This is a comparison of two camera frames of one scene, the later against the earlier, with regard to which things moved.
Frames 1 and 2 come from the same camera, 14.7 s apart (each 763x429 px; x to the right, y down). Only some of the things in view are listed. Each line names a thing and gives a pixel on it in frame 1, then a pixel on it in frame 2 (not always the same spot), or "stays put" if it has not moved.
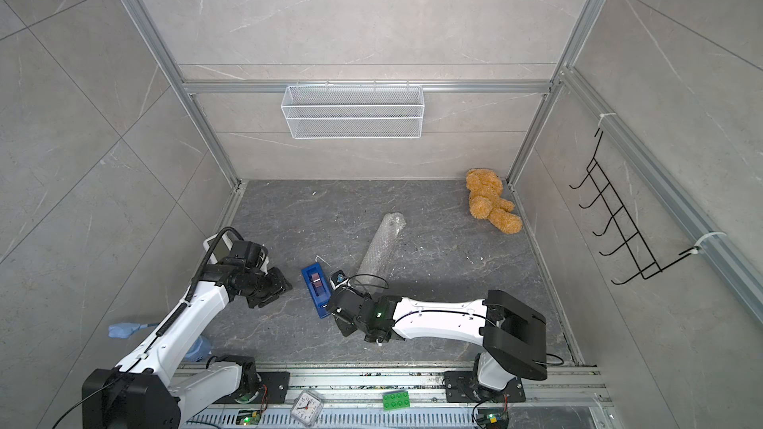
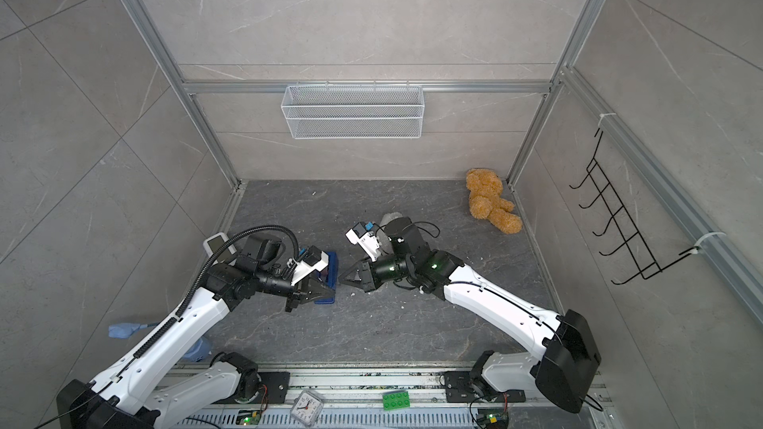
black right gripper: x=346 y=327 to x=371 y=281
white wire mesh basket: x=312 y=112 stays put
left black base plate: x=273 y=389 stays put
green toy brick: x=395 y=400 stays put
